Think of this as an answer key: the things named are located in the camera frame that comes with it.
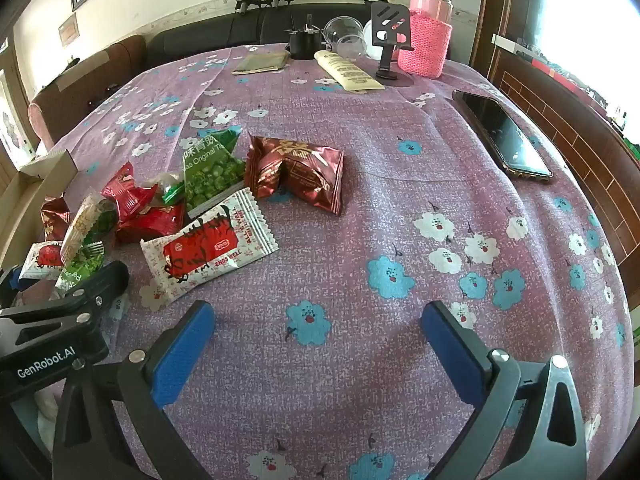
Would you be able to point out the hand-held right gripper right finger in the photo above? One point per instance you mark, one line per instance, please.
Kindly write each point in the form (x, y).
(452, 350)

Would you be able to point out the pink thermos with knit sleeve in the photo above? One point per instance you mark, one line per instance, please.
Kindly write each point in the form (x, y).
(425, 35)

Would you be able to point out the black smartphone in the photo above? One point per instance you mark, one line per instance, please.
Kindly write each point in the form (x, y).
(505, 135)

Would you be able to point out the small dark red snack packet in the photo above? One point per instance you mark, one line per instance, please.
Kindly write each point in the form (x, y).
(54, 217)

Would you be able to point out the small clear green snack packet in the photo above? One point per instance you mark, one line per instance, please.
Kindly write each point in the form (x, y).
(170, 190)

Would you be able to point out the black container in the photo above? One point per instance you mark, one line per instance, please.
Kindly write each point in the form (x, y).
(302, 45)

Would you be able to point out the small wall sign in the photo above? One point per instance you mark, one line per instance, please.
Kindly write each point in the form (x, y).
(68, 31)

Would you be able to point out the clear plastic cup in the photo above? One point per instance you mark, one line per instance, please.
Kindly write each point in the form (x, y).
(345, 35)

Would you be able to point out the large white red snack packet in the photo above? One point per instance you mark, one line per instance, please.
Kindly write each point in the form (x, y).
(205, 250)

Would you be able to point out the black phone stand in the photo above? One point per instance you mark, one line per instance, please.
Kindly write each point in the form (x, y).
(387, 20)

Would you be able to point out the brown armchair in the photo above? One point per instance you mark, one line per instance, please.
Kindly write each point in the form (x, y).
(75, 95)

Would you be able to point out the brown wooden window frame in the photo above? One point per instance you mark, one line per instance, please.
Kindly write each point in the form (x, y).
(497, 5)

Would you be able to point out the large green pea packet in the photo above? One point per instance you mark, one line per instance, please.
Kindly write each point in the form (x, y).
(212, 175)

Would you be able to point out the purple floral tablecloth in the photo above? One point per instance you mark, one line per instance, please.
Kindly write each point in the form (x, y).
(350, 240)

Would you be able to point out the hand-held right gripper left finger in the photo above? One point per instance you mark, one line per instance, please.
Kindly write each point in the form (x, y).
(182, 355)

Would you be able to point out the cardboard box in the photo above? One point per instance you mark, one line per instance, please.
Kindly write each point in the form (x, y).
(50, 175)

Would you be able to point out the black sofa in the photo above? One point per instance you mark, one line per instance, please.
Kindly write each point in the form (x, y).
(210, 35)

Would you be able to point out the small white red snack packet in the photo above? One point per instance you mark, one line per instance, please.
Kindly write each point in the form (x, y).
(44, 257)

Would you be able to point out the large dark red snack packet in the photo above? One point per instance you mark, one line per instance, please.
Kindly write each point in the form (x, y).
(300, 170)

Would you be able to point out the olive notebook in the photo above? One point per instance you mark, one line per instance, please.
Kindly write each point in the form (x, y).
(260, 63)

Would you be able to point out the white round lid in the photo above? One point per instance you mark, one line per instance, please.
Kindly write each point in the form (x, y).
(366, 35)

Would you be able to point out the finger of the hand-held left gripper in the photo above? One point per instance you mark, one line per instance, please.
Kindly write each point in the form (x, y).
(107, 280)
(12, 282)

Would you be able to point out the white green pea packet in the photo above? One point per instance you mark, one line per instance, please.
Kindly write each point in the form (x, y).
(85, 222)

